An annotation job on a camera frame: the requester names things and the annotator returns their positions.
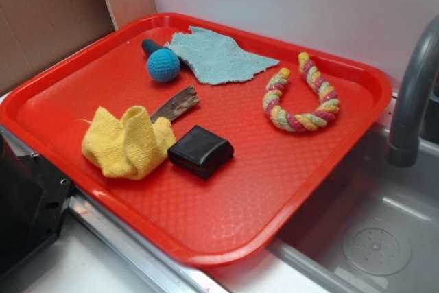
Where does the yellow cloth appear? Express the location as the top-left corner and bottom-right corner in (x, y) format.
(82, 106), (176, 180)

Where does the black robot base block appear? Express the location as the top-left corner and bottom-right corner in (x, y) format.
(1, 137), (73, 279)

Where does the blue toy microphone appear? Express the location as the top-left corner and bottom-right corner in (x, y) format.
(141, 39), (180, 83)

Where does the brown cardboard panel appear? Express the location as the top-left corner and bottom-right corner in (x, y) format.
(1, 0), (156, 95)

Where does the red plastic tray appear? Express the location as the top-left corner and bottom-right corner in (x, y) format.
(1, 14), (392, 268)

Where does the light blue cloth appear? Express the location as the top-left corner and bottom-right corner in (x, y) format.
(166, 26), (279, 86)

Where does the black rectangular block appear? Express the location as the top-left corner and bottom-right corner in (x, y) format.
(167, 125), (235, 180)

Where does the brown wood piece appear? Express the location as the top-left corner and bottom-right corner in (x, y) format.
(150, 85), (200, 123)

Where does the grey sink faucet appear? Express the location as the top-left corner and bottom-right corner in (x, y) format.
(387, 17), (438, 167)

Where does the multicolour rope toy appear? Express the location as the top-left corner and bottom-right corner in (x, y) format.
(262, 52), (340, 133)

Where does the grey toy sink basin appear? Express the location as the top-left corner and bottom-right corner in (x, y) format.
(269, 125), (438, 292)

